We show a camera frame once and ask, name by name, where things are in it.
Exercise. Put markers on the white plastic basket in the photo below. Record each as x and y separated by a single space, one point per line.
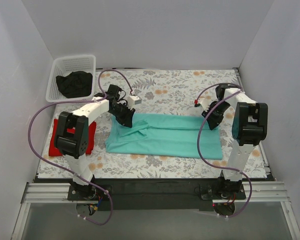
63 66

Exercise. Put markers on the black crumpled t shirt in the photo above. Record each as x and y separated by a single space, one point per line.
77 84

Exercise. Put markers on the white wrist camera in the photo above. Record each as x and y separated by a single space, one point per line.
202 103
133 100

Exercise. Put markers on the floral patterned table cloth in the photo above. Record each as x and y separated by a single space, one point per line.
170 92

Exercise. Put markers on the red folded t shirt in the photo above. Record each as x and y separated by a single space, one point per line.
54 152

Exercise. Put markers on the teal t shirt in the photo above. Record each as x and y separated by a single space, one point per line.
165 135

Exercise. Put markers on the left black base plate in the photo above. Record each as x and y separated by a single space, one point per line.
86 193

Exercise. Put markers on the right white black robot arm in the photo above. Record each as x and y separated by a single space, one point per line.
249 128

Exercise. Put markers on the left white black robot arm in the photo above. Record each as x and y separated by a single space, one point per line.
72 133

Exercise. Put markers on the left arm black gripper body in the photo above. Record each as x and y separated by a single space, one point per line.
125 113

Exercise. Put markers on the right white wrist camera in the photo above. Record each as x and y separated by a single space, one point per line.
202 103

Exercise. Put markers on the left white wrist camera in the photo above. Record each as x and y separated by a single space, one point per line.
133 100

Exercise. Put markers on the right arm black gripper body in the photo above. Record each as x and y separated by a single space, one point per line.
214 116

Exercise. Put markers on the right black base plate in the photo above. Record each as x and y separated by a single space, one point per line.
220 191

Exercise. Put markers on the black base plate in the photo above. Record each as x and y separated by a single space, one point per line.
86 193
220 191

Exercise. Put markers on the aluminium frame rail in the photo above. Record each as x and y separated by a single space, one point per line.
260 191

